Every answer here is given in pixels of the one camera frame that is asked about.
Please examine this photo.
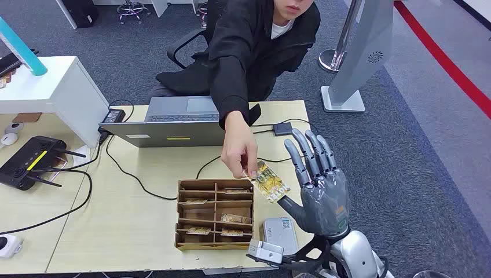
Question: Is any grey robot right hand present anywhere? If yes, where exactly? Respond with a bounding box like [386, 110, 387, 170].
[277, 128, 351, 239]

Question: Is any person's right hand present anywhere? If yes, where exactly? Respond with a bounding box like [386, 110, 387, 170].
[220, 111, 258, 180]

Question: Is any silver card reader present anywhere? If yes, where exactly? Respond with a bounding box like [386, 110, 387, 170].
[262, 217, 299, 256]

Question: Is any person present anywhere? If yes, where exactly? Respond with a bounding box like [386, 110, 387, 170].
[147, 0, 321, 181]

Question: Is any brown wooden card organizer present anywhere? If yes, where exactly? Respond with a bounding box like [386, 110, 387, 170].
[174, 178, 255, 252]

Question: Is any pink edged clear card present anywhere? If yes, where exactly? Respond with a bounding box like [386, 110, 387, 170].
[47, 155, 69, 183]

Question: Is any small black USB hub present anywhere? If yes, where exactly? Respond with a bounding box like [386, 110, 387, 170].
[272, 122, 294, 137]

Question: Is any grey laptop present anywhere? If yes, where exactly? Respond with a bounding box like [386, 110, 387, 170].
[98, 96, 228, 148]

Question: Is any round metal rim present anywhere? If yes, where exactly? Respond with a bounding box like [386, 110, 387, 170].
[412, 270, 452, 278]

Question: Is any black power adapter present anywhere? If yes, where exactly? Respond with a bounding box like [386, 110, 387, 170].
[101, 109, 127, 125]

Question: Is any chrome stool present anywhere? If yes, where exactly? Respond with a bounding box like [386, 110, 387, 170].
[195, 2, 210, 30]
[116, 0, 152, 25]

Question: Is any grey kiosk stand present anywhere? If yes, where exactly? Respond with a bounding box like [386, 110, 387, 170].
[320, 0, 395, 114]

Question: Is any white paper sheet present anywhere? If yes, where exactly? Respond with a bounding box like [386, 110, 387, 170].
[72, 145, 91, 167]

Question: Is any white desk leg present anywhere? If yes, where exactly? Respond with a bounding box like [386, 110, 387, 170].
[54, 0, 79, 30]
[151, 0, 170, 18]

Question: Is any white desk riser shelf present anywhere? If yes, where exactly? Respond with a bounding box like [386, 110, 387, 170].
[0, 56, 110, 149]

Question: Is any black cabinet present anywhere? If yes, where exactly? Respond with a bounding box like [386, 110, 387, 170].
[61, 0, 100, 29]

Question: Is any black router with antennas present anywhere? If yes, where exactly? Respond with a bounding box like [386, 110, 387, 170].
[0, 136, 87, 192]

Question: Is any brown cardboard piece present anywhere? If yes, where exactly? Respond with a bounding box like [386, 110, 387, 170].
[11, 112, 42, 123]

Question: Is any teal tube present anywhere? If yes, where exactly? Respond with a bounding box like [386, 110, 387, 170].
[0, 16, 49, 76]

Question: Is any black tablet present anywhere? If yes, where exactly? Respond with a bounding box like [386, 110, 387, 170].
[0, 49, 39, 78]

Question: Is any long black hub cable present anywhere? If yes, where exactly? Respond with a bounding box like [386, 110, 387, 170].
[195, 118, 320, 180]

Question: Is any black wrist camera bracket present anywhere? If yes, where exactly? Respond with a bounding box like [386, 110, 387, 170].
[247, 235, 332, 274]

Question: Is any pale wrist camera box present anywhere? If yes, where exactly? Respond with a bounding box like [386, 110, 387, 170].
[247, 239, 285, 265]

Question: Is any black desk cable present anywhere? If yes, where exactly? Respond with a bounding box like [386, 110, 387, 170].
[104, 135, 178, 202]

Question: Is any black adapter output cable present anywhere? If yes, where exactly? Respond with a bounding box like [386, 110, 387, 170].
[108, 99, 135, 123]

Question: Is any chrome stanchion post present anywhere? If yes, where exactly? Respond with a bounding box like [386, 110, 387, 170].
[318, 0, 363, 74]

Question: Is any black mains cable with plug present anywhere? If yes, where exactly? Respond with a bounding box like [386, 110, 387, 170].
[57, 128, 113, 172]

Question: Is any long black router cable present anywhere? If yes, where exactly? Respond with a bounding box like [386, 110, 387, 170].
[0, 169, 94, 236]

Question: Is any white camera device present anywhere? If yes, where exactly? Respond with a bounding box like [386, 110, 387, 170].
[0, 235, 24, 259]

